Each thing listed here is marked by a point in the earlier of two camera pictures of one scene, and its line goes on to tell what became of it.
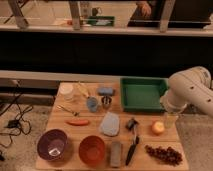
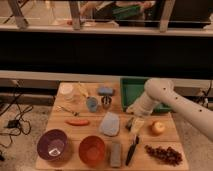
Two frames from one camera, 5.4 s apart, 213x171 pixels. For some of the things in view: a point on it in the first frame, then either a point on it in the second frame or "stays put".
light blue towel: [110, 124] stays put
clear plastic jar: [66, 88] stays put
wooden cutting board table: [89, 132] stays put
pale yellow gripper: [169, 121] to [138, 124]
